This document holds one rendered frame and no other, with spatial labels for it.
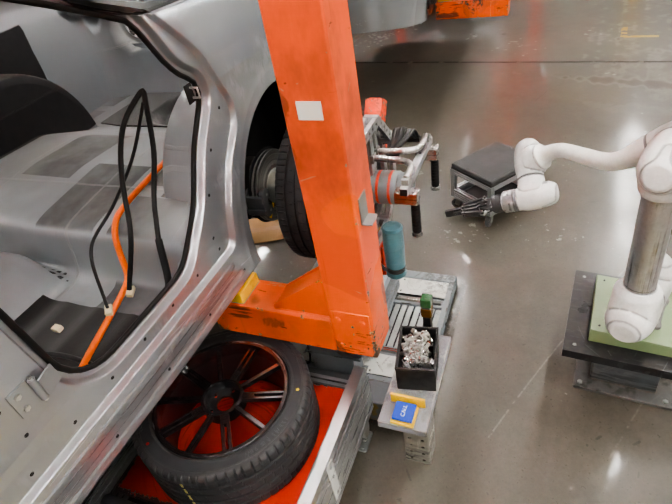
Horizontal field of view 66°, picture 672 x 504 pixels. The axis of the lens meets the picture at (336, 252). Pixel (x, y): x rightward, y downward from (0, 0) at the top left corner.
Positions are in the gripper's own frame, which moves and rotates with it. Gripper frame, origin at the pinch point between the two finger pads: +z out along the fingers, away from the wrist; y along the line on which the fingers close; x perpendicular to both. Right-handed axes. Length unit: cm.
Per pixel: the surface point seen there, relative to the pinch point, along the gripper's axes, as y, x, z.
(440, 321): 5, 58, 23
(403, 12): -250, -34, 57
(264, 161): 7, -48, 68
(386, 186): 10.2, -24.7, 19.5
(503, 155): -115, 40, -8
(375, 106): -12, -50, 19
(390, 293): -5, 45, 47
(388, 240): 20.8, -5.9, 23.4
